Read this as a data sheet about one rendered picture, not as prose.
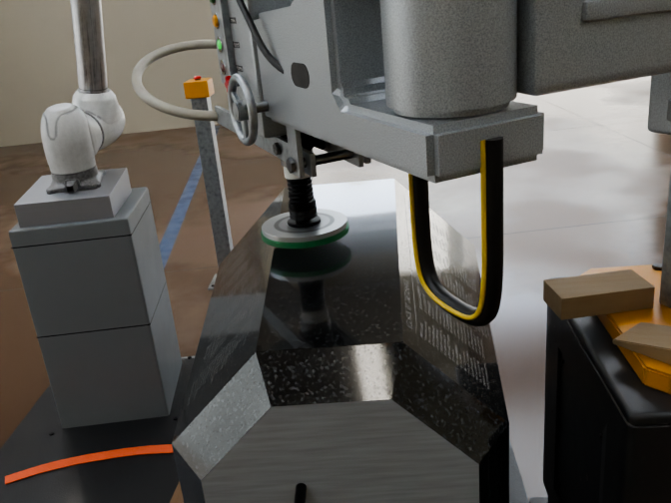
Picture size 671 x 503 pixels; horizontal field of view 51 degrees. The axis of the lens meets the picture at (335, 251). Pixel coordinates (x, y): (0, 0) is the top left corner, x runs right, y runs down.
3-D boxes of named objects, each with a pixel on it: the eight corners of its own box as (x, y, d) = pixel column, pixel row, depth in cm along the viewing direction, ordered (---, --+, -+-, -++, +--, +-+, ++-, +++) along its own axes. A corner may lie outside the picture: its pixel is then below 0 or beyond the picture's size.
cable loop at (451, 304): (507, 341, 107) (507, 138, 96) (489, 347, 106) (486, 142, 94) (426, 290, 127) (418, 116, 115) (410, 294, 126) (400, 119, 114)
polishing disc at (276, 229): (253, 244, 166) (252, 239, 165) (272, 215, 185) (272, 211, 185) (341, 241, 163) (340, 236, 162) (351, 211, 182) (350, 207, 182)
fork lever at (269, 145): (378, 164, 151) (377, 141, 149) (296, 181, 144) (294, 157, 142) (268, 114, 209) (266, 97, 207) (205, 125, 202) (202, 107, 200)
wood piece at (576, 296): (630, 288, 156) (631, 268, 154) (653, 308, 147) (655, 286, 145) (542, 299, 155) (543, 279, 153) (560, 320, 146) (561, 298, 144)
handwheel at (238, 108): (297, 144, 145) (289, 70, 140) (252, 153, 142) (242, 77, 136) (272, 133, 158) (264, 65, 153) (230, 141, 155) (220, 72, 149)
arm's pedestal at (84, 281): (44, 441, 256) (-15, 238, 227) (80, 371, 303) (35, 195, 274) (181, 425, 258) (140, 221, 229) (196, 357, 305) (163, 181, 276)
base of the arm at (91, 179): (43, 198, 235) (39, 183, 233) (55, 178, 255) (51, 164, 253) (99, 191, 238) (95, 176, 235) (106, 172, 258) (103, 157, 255)
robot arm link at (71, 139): (39, 175, 241) (23, 112, 231) (69, 159, 257) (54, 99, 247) (81, 175, 237) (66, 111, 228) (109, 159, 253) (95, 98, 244)
